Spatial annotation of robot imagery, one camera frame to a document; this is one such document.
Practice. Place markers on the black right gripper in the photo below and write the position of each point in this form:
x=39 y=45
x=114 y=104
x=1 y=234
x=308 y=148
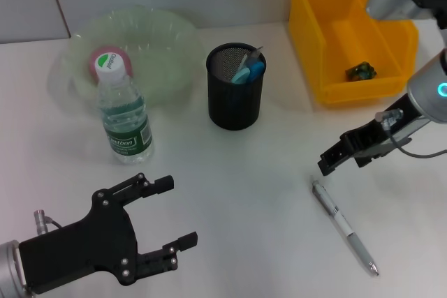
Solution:
x=394 y=127

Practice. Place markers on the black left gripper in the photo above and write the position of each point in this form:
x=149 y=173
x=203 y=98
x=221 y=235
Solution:
x=84 y=242

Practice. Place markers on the white grey pen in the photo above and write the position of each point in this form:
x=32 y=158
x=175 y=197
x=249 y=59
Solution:
x=349 y=231

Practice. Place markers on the green plastic wrapper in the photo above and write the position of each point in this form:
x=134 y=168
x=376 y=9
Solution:
x=361 y=72

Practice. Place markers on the clear green-label water bottle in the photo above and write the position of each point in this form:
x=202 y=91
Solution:
x=129 y=127

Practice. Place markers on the blue scissors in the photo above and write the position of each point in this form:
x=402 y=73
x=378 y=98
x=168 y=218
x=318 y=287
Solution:
x=246 y=73

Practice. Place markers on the clear plastic ruler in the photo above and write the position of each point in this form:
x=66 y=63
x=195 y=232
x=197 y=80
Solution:
x=249 y=59

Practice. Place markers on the pink peach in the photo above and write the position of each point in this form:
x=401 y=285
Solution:
x=91 y=64

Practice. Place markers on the black mesh pen holder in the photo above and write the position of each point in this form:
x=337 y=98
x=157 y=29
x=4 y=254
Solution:
x=234 y=109

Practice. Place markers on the translucent green fruit plate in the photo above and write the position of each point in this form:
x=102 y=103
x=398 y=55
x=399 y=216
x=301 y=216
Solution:
x=164 y=50

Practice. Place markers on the yellow plastic bin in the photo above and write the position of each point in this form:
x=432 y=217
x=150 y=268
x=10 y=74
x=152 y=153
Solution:
x=370 y=33

